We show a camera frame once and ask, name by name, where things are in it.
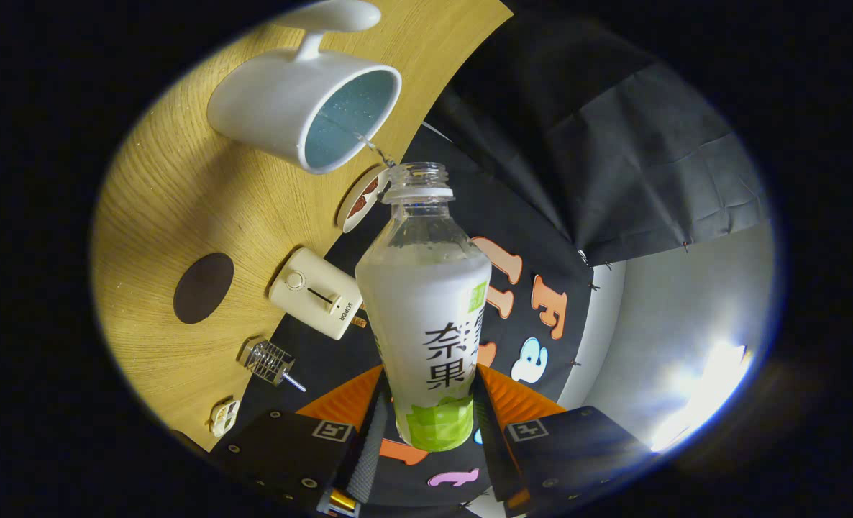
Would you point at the white cup with blue inside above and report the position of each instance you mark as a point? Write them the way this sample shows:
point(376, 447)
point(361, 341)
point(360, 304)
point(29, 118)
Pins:
point(268, 108)

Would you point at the metal spoon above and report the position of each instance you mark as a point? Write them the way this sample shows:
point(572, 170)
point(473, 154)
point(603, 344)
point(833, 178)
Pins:
point(293, 382)

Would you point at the large ceiling light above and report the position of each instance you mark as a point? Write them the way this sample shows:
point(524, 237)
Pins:
point(707, 388)

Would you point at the black backdrop cloth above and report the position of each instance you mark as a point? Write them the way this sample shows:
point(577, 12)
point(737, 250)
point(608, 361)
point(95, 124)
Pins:
point(613, 158)

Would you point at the dark brown round coaster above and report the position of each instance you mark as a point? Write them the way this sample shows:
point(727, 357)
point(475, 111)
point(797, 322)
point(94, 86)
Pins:
point(203, 288)

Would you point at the bread slice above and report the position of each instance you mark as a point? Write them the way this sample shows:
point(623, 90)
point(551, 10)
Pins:
point(359, 321)

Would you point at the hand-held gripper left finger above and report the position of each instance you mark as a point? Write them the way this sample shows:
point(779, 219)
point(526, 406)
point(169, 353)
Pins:
point(283, 450)

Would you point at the white divided bean tray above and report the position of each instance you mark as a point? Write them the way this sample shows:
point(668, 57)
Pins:
point(224, 417)

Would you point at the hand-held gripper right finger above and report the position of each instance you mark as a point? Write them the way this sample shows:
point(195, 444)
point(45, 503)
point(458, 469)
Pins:
point(577, 446)

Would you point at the small dish with dates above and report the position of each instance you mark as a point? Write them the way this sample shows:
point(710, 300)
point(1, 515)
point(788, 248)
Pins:
point(358, 205)

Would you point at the wooden table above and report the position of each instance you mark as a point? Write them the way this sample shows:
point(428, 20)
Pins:
point(182, 201)

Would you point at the white green label juice bottle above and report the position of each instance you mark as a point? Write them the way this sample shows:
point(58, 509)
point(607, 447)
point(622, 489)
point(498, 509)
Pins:
point(419, 316)

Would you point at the cream toaster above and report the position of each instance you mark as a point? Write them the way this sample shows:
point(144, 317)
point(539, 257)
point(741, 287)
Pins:
point(311, 291)

